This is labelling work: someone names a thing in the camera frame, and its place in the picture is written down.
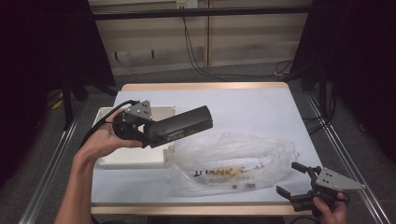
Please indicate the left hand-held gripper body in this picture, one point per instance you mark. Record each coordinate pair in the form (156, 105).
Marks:
(132, 119)

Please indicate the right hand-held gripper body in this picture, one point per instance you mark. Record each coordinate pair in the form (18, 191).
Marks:
(333, 180)

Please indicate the white plastic tray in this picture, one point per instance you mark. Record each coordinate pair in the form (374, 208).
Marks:
(130, 158)

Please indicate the long black box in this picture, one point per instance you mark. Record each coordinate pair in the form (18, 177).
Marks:
(183, 124)

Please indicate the clear plastic bag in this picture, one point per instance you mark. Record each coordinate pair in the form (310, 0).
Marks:
(249, 155)

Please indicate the person's right hand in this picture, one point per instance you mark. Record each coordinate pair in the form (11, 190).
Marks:
(331, 214)

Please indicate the person's left hand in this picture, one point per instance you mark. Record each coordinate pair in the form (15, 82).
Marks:
(99, 141)

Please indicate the banana peel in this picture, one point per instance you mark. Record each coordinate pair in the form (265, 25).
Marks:
(230, 171)

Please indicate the black stand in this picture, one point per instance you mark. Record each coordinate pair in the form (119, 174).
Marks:
(67, 105)

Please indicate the yellow strip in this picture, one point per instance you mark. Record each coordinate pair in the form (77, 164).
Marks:
(57, 104)

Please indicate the white table mat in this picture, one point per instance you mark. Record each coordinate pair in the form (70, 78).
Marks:
(243, 109)

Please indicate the dark curtain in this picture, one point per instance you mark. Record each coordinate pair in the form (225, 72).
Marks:
(40, 62)
(358, 62)

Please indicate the black horizontal bar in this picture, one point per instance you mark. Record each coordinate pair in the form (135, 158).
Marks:
(199, 12)

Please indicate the metal floor rail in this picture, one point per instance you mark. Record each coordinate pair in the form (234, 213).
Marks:
(46, 174)
(336, 140)

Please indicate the white wall socket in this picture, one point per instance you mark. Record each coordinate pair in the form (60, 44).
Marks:
(186, 3)

